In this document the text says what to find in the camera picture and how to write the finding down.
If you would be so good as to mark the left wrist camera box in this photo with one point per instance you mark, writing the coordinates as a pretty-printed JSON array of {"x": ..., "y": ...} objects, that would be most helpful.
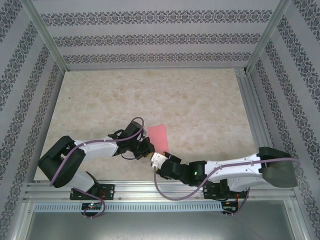
[{"x": 145, "y": 132}]

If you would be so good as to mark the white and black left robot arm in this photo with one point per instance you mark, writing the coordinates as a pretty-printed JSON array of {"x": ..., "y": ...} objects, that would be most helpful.
[{"x": 60, "y": 162}]

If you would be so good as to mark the pink paper sheet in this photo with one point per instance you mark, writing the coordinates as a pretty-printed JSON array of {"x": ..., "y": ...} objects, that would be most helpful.
[{"x": 158, "y": 137}]

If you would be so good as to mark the aluminium frame post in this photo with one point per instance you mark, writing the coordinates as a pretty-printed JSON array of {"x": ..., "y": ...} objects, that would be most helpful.
[
  {"x": 267, "y": 35},
  {"x": 46, "y": 35}
]

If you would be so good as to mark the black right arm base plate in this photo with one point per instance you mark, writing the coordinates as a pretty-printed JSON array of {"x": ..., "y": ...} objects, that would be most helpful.
[{"x": 208, "y": 192}]

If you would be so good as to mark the small circuit board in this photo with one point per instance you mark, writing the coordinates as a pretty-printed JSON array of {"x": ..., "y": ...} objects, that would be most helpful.
[
  {"x": 228, "y": 205},
  {"x": 91, "y": 206}
]

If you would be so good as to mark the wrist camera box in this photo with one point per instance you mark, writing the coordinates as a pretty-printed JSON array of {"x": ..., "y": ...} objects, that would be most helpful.
[
  {"x": 145, "y": 132},
  {"x": 158, "y": 160}
]

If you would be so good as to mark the long aluminium base rail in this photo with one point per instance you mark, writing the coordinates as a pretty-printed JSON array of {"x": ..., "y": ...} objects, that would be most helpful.
[{"x": 140, "y": 190}]

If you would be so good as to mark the grey metal sheet tray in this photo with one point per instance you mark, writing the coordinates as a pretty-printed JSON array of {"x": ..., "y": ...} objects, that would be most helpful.
[{"x": 155, "y": 225}]

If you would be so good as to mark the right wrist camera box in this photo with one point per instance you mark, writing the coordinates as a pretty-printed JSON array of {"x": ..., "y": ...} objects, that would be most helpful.
[{"x": 158, "y": 160}]

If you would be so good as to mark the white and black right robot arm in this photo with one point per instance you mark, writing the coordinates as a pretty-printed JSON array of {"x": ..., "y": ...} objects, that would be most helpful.
[{"x": 237, "y": 170}]

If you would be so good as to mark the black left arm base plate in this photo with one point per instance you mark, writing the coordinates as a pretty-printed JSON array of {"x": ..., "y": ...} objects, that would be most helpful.
[{"x": 110, "y": 191}]

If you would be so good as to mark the aluminium side rail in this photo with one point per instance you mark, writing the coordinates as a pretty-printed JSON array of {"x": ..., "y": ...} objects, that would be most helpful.
[{"x": 251, "y": 100}]

